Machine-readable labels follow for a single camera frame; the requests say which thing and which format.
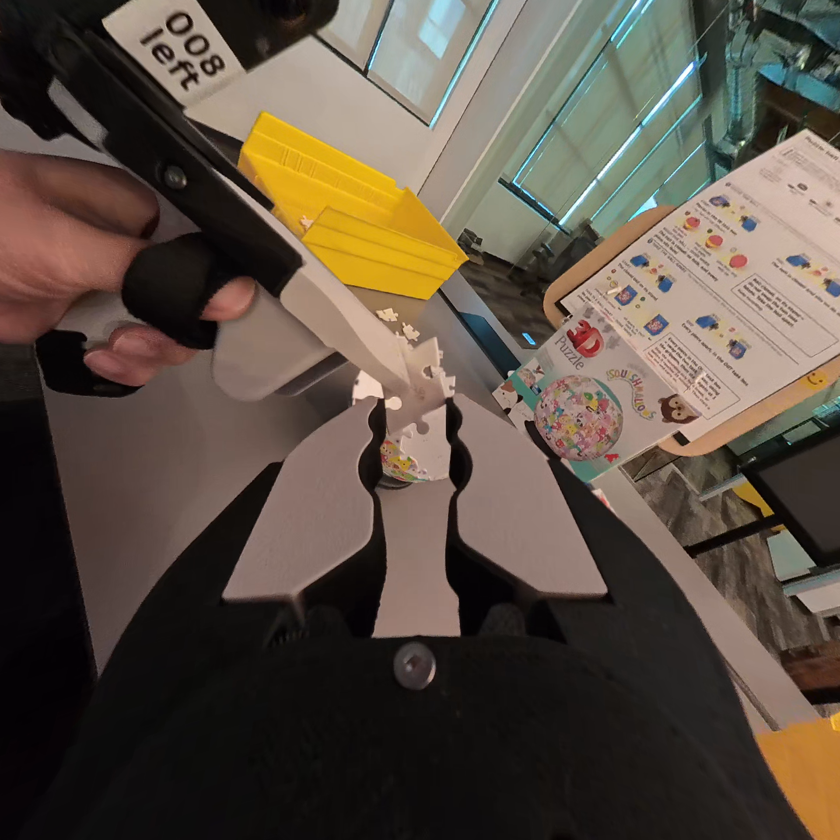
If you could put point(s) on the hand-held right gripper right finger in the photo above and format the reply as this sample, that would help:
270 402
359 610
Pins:
525 518

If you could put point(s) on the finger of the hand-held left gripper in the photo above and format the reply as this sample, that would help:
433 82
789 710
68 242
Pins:
354 321

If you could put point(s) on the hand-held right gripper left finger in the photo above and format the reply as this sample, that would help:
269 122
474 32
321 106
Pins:
308 518

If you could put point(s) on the single white puzzle piece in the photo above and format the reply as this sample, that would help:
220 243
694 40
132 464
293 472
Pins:
426 380

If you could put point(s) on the partly built puzzle ball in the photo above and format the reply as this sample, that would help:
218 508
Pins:
407 459

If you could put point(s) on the colourful puzzle box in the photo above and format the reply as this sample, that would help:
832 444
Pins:
590 407

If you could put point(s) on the yellow plastic bin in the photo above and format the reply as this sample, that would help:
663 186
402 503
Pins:
804 781
354 216

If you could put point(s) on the person's dark clothing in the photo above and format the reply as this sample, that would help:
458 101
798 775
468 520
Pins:
39 558

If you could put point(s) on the white framed glass partition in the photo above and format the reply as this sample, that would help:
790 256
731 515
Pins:
590 131

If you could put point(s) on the white illustrated task sheet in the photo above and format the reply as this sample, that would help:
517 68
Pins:
741 262

